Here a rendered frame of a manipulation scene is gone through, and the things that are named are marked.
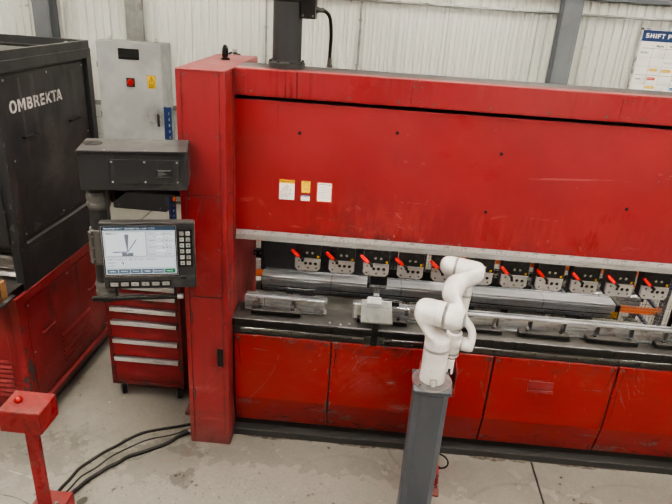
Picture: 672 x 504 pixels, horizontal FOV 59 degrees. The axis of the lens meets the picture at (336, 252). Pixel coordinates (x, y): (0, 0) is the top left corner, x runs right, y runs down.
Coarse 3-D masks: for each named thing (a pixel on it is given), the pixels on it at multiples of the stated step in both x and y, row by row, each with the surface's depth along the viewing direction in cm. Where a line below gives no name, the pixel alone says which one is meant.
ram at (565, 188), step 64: (256, 128) 317; (320, 128) 315; (384, 128) 312; (448, 128) 310; (512, 128) 308; (576, 128) 306; (640, 128) 304; (256, 192) 331; (384, 192) 326; (448, 192) 324; (512, 192) 321; (576, 192) 319; (640, 192) 317; (512, 256) 336; (640, 256) 331
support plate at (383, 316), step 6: (366, 300) 355; (384, 306) 349; (390, 306) 350; (366, 312) 341; (372, 312) 341; (378, 312) 342; (384, 312) 342; (390, 312) 343; (366, 318) 335; (372, 318) 335; (378, 318) 335; (384, 318) 336; (390, 318) 336; (384, 324) 331; (390, 324) 331
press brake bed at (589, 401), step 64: (256, 384) 369; (320, 384) 366; (384, 384) 362; (512, 384) 356; (576, 384) 353; (640, 384) 350; (448, 448) 379; (512, 448) 382; (576, 448) 377; (640, 448) 373
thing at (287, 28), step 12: (276, 0) 299; (288, 0) 296; (300, 0) 299; (312, 0) 299; (276, 12) 301; (288, 12) 299; (300, 12) 302; (312, 12) 301; (324, 12) 305; (276, 24) 303; (288, 24) 301; (300, 24) 305; (276, 36) 306; (288, 36) 304; (300, 36) 308; (276, 48) 308; (288, 48) 306; (300, 48) 311; (276, 60) 310; (288, 60) 308; (300, 60) 314
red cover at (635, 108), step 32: (288, 96) 307; (320, 96) 306; (352, 96) 305; (384, 96) 304; (416, 96) 303; (448, 96) 302; (480, 96) 301; (512, 96) 300; (544, 96) 299; (576, 96) 298; (608, 96) 297; (640, 96) 296
